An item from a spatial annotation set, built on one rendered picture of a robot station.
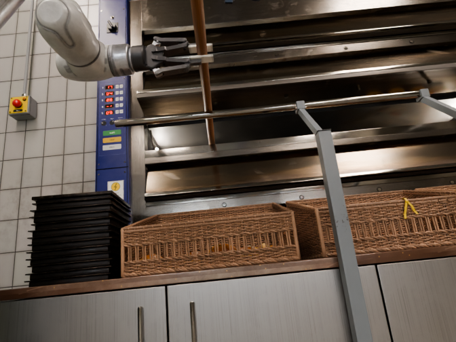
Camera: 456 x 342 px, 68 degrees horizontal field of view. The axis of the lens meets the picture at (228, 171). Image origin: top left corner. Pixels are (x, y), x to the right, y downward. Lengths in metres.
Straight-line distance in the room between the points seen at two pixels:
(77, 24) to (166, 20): 1.21
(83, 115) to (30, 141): 0.29
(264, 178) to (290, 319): 0.77
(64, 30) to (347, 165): 1.30
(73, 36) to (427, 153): 1.59
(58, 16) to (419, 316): 1.18
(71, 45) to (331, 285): 0.93
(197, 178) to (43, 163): 0.76
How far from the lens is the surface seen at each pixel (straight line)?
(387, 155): 1.82
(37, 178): 1.88
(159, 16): 2.13
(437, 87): 2.07
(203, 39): 0.99
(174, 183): 1.63
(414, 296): 1.13
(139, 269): 1.12
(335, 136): 1.76
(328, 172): 1.04
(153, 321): 1.05
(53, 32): 0.93
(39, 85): 2.10
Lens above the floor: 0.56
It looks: 17 degrees up
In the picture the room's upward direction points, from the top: 6 degrees counter-clockwise
